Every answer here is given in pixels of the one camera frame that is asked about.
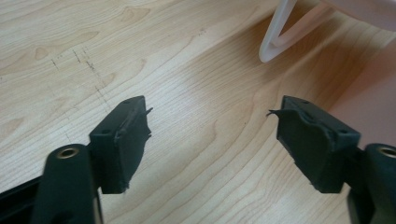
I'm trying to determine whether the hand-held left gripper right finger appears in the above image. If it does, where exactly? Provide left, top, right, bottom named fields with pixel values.
left=266, top=95, right=396, bottom=224

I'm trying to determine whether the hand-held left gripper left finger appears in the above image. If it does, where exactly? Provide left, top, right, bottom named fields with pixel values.
left=31, top=95, right=154, bottom=224

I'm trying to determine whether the white plastic handle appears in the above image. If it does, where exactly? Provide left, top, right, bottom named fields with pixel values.
left=258, top=0, right=335, bottom=63

